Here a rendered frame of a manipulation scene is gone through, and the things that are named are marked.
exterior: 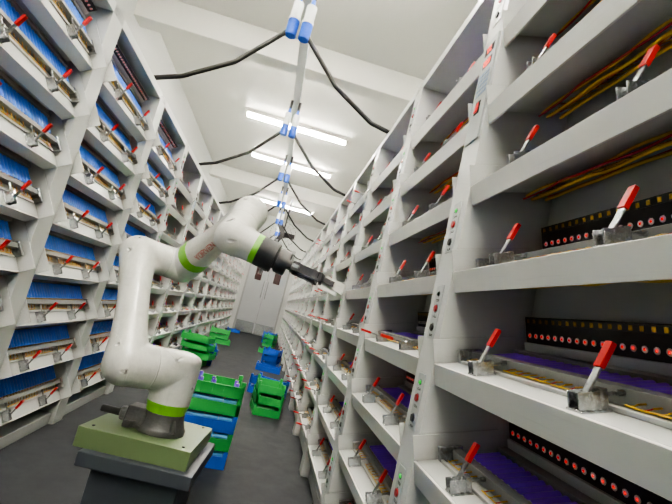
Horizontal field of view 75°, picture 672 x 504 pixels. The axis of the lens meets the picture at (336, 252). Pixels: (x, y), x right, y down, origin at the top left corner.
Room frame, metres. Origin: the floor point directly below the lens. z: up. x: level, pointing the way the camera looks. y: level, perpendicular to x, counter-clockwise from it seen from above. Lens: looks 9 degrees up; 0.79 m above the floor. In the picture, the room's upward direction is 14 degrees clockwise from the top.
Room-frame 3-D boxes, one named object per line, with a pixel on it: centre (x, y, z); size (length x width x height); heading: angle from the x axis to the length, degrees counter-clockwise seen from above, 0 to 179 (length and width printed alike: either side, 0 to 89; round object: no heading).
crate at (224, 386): (2.22, 0.43, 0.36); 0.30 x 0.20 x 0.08; 105
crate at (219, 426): (2.22, 0.43, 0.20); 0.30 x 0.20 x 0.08; 105
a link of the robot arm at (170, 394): (1.45, 0.41, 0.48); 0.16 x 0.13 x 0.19; 130
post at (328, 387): (2.39, -0.19, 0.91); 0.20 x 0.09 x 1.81; 97
